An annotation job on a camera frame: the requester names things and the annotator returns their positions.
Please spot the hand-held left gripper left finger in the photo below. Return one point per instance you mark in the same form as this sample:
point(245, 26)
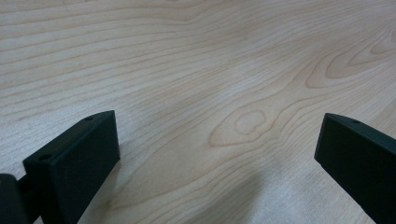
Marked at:
point(74, 168)

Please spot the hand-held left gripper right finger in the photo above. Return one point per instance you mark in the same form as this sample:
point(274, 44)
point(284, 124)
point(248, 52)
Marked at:
point(361, 168)

